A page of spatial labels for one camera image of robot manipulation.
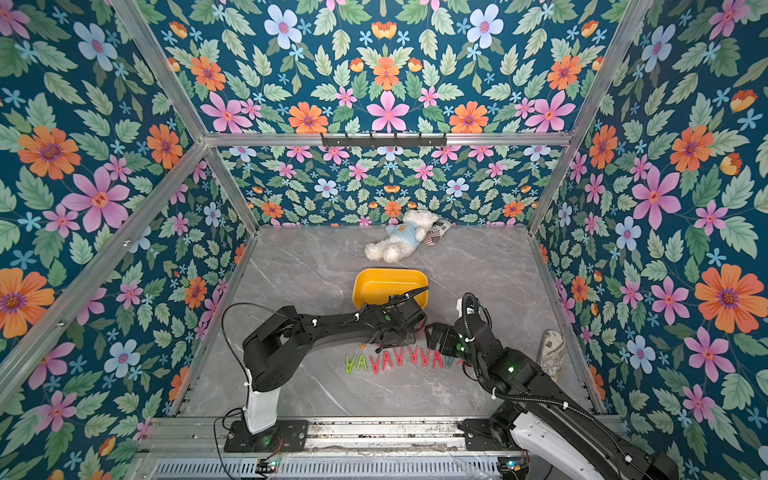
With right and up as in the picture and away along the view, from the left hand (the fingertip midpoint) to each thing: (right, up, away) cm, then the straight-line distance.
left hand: (415, 338), depth 90 cm
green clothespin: (-19, -6, -5) cm, 21 cm away
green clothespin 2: (-16, -6, -4) cm, 17 cm away
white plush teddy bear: (-4, +32, +17) cm, 36 cm away
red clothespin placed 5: (+3, -5, -3) cm, 7 cm away
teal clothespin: (+10, -5, -4) cm, 12 cm away
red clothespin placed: (-12, -6, -5) cm, 14 cm away
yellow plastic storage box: (-13, +15, +13) cm, 24 cm away
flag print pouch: (+39, -3, -6) cm, 39 cm away
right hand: (+5, +6, -13) cm, 16 cm away
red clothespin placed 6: (+6, -5, -3) cm, 9 cm away
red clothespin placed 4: (-1, -4, -2) cm, 5 cm away
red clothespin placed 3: (-5, -5, -3) cm, 8 cm away
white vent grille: (-19, -26, -19) cm, 38 cm away
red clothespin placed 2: (-8, -6, -3) cm, 10 cm away
